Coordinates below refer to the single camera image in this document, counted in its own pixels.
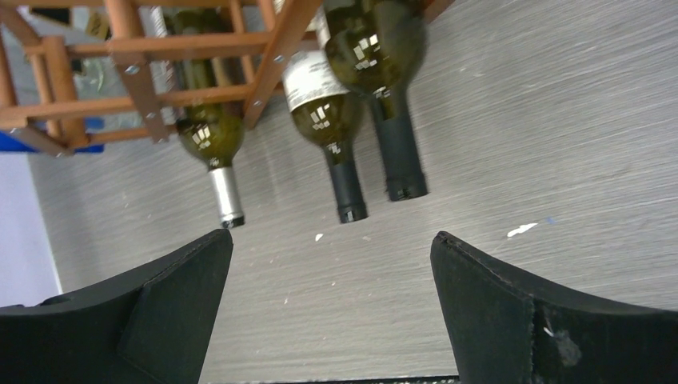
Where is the brown wooden wine rack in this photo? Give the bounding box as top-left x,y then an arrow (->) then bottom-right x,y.
0,0 -> 457,158

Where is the green bottle silver cap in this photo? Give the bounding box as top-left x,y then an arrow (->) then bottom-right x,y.
164,5 -> 246,230

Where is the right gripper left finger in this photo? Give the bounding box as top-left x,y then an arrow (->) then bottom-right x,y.
1,229 -> 233,383

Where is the green labelled bottle black cap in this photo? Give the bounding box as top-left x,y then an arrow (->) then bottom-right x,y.
323,1 -> 428,202

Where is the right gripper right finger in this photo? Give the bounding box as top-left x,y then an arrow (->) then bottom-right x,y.
430,231 -> 677,383

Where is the blue Dash Blue bottle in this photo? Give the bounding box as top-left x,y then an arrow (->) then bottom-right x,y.
1,117 -> 105,157

